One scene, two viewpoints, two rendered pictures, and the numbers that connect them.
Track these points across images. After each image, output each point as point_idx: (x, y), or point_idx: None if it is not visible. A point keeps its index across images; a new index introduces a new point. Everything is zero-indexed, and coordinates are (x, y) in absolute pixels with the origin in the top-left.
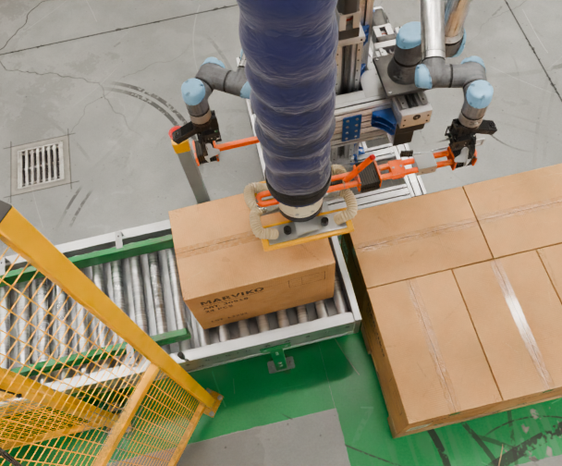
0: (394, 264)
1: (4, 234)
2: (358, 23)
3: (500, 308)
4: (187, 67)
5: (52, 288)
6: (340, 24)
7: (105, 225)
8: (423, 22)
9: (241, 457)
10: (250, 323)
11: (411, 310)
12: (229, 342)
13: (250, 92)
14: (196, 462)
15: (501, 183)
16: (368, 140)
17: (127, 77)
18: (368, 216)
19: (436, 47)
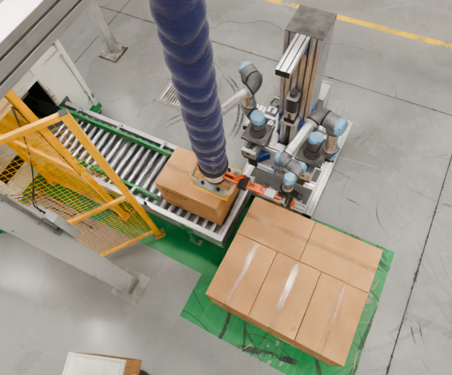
0: (256, 231)
1: (62, 120)
2: (293, 118)
3: (282, 282)
4: (265, 88)
5: (80, 143)
6: (285, 114)
7: (178, 136)
8: (294, 135)
9: (153, 262)
10: (185, 212)
11: (246, 254)
12: (169, 212)
13: None
14: (137, 251)
15: (334, 234)
16: (288, 172)
17: (236, 77)
18: (264, 204)
19: (290, 149)
